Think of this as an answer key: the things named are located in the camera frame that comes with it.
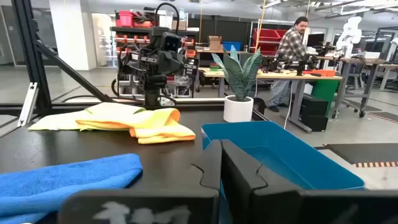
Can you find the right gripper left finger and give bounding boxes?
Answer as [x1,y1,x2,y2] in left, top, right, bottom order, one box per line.
[58,139,223,224]

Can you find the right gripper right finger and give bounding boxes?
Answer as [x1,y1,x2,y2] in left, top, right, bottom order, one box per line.
[221,139,398,224]

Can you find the orange microfiber towel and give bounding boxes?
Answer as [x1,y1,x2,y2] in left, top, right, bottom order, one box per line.
[75,108,197,145]

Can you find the blue microfiber towel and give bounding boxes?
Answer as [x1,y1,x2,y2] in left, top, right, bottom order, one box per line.
[0,153,144,224]

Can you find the lime green microfiber towel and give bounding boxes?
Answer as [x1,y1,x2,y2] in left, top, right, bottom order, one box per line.
[27,101,147,131]

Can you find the black storage shelf rack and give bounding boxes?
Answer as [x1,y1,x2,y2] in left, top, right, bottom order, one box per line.
[110,6,200,99]

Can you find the pink plastic bin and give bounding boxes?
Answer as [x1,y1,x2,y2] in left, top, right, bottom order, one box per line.
[119,11,134,28]

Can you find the cardboard box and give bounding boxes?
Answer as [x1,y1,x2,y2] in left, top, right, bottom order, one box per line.
[208,35,223,52]

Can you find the blue plastic bin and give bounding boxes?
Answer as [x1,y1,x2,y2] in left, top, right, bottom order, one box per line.
[201,121,365,224]

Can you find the small blue storage bin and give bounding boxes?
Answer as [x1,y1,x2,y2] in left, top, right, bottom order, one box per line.
[222,41,243,52]

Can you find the hazard-striped black floor mat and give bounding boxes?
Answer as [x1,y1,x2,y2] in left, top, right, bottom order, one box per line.
[323,142,398,169]
[368,111,398,124]

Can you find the snake plant in white pot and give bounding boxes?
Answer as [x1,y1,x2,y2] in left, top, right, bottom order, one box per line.
[211,45,262,123]

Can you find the black desktop computer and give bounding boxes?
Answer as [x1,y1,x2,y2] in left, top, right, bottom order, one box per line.
[300,93,330,133]

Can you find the red storage bin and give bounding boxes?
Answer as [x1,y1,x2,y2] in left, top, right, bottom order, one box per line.
[253,27,282,44]

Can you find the green waste bin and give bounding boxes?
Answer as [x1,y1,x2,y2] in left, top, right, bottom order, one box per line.
[310,79,340,118]

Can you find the wooden top workbench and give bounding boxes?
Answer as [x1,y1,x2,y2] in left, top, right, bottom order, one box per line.
[198,67,343,134]

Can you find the orange tray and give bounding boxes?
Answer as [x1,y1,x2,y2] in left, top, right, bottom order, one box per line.
[303,68,336,78]

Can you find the person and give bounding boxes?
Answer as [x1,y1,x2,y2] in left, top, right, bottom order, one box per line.
[267,16,311,113]

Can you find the black robot arms on workbench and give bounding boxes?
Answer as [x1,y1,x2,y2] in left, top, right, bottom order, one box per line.
[261,43,336,77]

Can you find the grey rolling table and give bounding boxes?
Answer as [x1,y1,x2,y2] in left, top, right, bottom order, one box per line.
[313,55,398,118]

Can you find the black monitor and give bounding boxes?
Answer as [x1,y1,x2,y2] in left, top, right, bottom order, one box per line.
[306,33,326,48]

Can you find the white robot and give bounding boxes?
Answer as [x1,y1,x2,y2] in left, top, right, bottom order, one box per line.
[335,16,363,58]

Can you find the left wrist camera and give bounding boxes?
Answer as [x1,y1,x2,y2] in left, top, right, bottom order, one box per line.
[162,32,183,53]

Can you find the yellow cable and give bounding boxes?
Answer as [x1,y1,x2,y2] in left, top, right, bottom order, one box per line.
[254,0,269,54]

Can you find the black frame support struts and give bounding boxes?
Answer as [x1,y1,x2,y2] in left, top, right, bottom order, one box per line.
[11,0,114,116]

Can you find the silver aluminium bracket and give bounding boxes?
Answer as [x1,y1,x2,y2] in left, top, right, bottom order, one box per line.
[17,82,40,128]

